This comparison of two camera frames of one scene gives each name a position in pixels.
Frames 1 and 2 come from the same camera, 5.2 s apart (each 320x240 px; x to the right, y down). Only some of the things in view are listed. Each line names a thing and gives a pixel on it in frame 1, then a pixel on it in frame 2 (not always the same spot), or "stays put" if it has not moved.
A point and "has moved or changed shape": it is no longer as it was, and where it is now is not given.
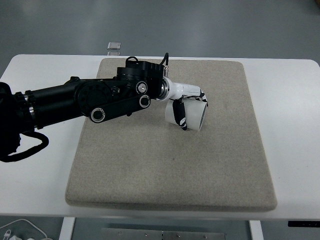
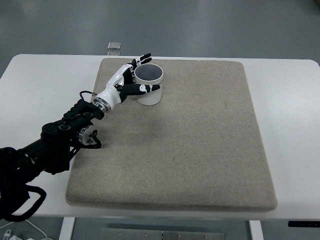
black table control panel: x=304 y=224 stays put
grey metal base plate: x=122 y=234 stays put
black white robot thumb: x=179 y=111 to x=134 y=89
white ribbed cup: x=194 y=109 has moved or changed shape
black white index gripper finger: x=203 y=97 to x=143 y=59
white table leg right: x=256 y=229 stays put
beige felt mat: x=137 y=159 stays put
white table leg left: x=68 y=224 stays put
